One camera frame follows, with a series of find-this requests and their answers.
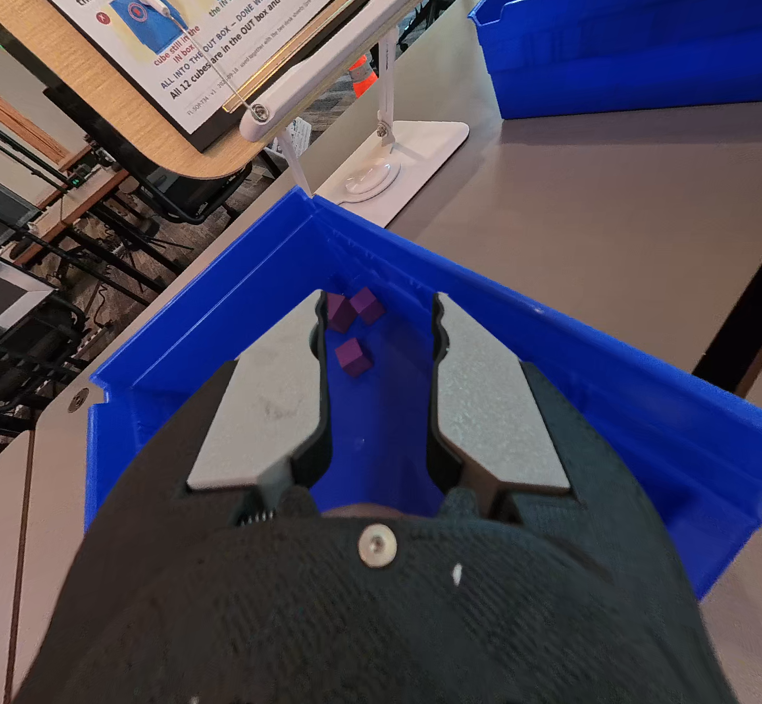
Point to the orange traffic cone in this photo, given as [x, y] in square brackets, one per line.
[363, 78]

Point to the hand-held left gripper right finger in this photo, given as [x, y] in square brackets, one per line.
[494, 418]

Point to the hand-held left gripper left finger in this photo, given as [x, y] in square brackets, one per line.
[268, 412]

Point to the purple wooden cube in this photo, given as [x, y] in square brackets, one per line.
[354, 357]
[340, 314]
[366, 305]

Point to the blue plastic bin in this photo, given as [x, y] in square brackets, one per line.
[595, 394]
[595, 61]

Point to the white printed sign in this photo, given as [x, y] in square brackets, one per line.
[294, 135]

